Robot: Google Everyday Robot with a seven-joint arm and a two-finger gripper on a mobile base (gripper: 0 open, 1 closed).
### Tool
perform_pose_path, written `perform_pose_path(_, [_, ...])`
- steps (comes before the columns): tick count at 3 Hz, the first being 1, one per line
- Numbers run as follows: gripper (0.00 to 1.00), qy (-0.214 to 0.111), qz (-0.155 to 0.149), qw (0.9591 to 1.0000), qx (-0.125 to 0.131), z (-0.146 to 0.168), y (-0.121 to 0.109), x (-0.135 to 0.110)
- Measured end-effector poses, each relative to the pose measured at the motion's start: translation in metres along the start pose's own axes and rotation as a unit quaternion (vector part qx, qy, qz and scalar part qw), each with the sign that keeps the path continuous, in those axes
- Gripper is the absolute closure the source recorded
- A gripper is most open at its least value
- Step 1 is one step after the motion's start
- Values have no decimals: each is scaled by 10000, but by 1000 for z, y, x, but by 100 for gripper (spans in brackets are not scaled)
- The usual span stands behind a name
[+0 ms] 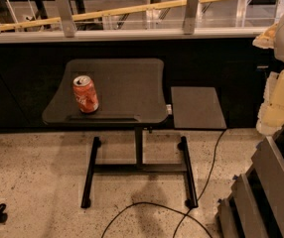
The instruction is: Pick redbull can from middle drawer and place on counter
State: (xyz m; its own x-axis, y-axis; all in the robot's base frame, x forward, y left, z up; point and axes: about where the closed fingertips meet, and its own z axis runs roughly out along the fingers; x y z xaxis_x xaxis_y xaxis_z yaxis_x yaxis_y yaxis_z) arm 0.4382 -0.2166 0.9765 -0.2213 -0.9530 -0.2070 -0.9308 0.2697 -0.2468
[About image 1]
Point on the black adjustable laptop table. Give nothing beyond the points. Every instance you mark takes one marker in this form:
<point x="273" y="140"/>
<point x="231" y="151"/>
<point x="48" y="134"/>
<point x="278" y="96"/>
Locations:
<point x="130" y="95"/>

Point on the wooden handrail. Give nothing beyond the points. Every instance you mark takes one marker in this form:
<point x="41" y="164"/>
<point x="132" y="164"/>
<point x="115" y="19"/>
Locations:
<point x="99" y="14"/>

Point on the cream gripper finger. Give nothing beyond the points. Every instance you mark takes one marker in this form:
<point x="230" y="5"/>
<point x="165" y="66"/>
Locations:
<point x="271" y="112"/>
<point x="266" y="39"/>

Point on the red soda can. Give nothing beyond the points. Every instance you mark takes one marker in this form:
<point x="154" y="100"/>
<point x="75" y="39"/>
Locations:
<point x="85" y="94"/>

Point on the black side table panel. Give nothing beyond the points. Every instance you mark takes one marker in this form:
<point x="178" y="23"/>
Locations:
<point x="196" y="108"/>

